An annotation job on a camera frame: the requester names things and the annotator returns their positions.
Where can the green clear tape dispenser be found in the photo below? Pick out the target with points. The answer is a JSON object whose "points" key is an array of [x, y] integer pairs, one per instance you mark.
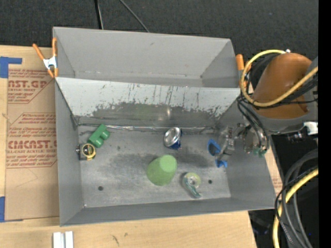
{"points": [[192, 182]]}

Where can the black and yellow tape measure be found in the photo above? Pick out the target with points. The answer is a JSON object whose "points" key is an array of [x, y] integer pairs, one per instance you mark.
{"points": [[87, 151]]}

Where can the blue sunglasses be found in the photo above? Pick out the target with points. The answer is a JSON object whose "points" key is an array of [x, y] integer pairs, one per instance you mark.
{"points": [[212, 146]]}

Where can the brown cardboard board red print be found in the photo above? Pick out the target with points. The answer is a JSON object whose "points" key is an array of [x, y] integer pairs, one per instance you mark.
{"points": [[31, 138]]}

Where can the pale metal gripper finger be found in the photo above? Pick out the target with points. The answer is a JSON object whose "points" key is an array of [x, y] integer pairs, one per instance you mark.
{"points": [[225, 134], [224, 152]]}

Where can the green toy block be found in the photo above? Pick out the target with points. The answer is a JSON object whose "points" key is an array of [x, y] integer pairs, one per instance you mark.
{"points": [[98, 136]]}

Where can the blue and silver drink can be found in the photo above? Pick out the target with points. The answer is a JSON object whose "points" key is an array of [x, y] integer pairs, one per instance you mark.
{"points": [[172, 138]]}

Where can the green cup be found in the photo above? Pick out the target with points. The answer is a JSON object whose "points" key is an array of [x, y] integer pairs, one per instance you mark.
{"points": [[161, 170]]}

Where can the grey metal bin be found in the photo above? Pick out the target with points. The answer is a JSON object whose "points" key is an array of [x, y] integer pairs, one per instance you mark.
{"points": [[134, 169]]}

